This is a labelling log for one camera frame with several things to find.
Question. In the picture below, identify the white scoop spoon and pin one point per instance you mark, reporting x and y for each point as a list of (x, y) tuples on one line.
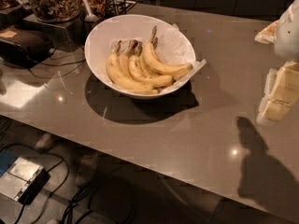
[(89, 17)]

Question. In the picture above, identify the black wire basket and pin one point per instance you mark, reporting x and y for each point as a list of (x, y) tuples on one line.
[(120, 8)]

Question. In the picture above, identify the yellow banana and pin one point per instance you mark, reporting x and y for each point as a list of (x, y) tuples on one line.
[(124, 57), (118, 77), (145, 68), (138, 73), (152, 61)]

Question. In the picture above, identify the dark stand under jar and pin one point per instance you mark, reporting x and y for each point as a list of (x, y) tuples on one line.
[(58, 32)]

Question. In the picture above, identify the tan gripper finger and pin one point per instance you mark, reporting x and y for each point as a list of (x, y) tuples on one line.
[(281, 92), (267, 34)]

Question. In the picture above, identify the black device on counter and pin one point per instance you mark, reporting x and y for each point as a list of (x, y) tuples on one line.
[(24, 48)]

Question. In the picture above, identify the white bowl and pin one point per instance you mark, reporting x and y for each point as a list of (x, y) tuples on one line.
[(97, 42)]

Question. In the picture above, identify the silver box on floor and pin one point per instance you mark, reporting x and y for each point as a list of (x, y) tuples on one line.
[(23, 180)]

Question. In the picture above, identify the white paper liner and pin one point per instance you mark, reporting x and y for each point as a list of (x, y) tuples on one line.
[(170, 46)]

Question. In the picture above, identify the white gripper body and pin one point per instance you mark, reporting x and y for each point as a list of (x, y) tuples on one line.
[(288, 32)]

